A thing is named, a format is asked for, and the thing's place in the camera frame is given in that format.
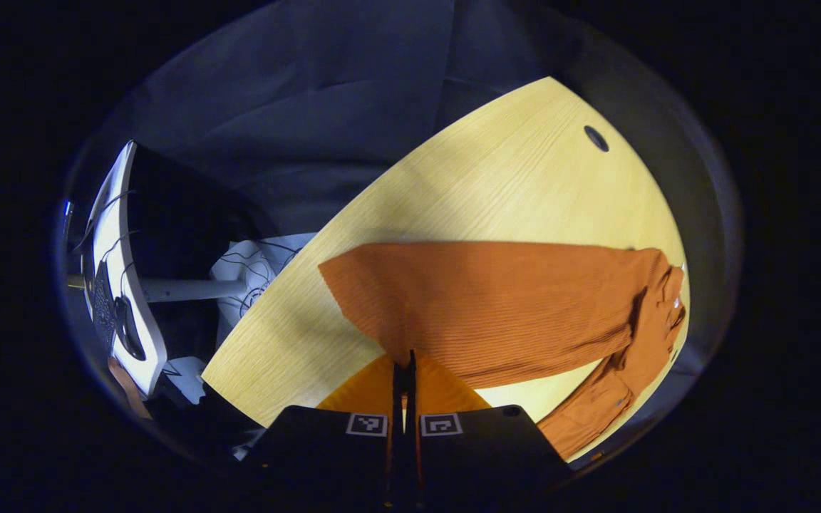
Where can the black backdrop cloth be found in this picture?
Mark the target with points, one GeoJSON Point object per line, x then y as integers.
{"type": "Point", "coordinates": [311, 107]}

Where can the black keyboard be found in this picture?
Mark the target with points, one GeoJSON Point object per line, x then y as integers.
{"type": "Point", "coordinates": [104, 306]}

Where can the black table grommet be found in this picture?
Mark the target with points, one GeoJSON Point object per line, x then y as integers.
{"type": "Point", "coordinates": [596, 138]}

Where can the white cloth with black lines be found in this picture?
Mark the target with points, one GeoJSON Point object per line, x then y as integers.
{"type": "Point", "coordinates": [239, 267]}

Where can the black computer mouse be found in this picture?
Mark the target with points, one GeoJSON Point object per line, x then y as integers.
{"type": "Point", "coordinates": [129, 331]}

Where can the orange ribbed shirt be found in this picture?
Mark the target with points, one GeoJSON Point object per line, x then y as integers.
{"type": "Point", "coordinates": [489, 306]}

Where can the brown strip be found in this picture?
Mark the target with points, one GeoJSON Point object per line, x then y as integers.
{"type": "Point", "coordinates": [125, 385]}

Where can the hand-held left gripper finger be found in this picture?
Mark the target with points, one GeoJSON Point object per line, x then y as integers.
{"type": "Point", "coordinates": [397, 456]}
{"type": "Point", "coordinates": [412, 456]}

